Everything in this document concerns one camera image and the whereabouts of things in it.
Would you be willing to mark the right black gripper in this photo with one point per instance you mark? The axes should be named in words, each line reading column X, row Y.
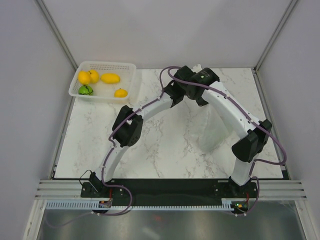
column 201, row 102

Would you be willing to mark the white lemon-print plastic bag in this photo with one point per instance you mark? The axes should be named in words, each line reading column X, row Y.
column 213, row 129

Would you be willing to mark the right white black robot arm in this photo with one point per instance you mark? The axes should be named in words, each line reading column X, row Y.
column 206, row 88

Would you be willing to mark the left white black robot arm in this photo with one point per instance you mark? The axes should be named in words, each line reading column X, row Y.
column 127, row 129

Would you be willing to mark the small yellow fake citrus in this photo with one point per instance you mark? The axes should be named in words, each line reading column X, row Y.
column 120, row 93

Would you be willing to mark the yellow fake mango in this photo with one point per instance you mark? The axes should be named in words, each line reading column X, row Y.
column 110, row 78

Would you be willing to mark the small yellow fake lemon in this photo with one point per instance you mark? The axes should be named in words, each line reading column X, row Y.
column 94, row 75

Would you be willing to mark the green black-striped fake fruit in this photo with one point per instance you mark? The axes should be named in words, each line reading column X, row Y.
column 86, row 90

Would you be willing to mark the large yellow fake lemon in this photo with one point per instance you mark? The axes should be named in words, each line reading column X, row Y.
column 84, row 78

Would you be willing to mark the white plastic fruit basket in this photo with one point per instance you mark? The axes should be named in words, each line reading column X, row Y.
column 105, row 92

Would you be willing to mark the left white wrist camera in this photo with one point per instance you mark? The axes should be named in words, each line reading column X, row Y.
column 197, row 68

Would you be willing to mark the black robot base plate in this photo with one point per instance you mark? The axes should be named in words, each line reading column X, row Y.
column 170, row 192

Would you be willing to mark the white slotted cable duct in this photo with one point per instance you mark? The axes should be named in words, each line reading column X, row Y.
column 97, row 205

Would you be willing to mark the right aluminium frame post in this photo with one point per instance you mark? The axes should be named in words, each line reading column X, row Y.
column 275, row 34

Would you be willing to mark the aluminium frame post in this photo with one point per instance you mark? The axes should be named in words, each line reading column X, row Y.
column 56, row 32
column 275, row 34

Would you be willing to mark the left aluminium frame post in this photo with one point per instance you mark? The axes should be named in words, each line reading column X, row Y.
column 56, row 32

